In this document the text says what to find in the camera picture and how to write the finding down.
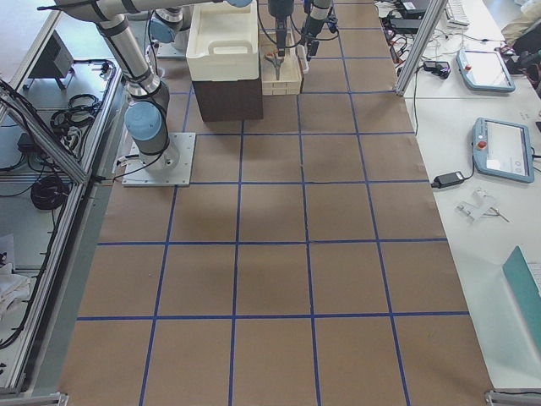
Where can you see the dark brown drawer cabinet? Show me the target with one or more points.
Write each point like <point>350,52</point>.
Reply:
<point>229,100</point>

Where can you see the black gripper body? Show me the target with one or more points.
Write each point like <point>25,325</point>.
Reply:
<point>315,27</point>
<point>279,8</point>

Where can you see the near blue teach pendant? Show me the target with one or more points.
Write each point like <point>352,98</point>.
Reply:
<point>502,149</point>

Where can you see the aluminium frame post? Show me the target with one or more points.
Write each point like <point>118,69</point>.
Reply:
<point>425,31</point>

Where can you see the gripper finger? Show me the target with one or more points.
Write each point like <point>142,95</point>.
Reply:
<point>278,31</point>
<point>309,49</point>
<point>315,46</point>
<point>283,36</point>

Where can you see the black power adapter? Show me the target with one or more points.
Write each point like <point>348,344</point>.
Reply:
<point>447,180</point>

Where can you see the grey box on stand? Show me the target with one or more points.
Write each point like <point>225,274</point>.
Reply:
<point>55,62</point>

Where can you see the orange grey scissors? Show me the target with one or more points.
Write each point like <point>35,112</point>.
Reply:
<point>276,61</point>

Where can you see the far blue teach pendant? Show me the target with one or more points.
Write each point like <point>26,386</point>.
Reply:
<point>484,71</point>

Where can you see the brown paper table mat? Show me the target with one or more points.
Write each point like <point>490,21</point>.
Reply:
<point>306,264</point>

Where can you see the clear acrylic bracket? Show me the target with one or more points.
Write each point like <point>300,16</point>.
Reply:
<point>484,205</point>

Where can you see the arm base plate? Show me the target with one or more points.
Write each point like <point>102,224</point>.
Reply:
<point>173,168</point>

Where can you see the teal folder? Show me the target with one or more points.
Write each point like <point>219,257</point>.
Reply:
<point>525,289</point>

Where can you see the blue teach pendant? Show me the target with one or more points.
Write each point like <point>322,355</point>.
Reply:
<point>502,149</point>
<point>484,71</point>

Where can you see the wooden drawer with white handle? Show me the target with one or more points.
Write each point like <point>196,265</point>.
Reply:
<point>292,70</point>

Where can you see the white plastic tray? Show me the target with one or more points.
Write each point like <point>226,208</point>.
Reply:
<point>223,43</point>

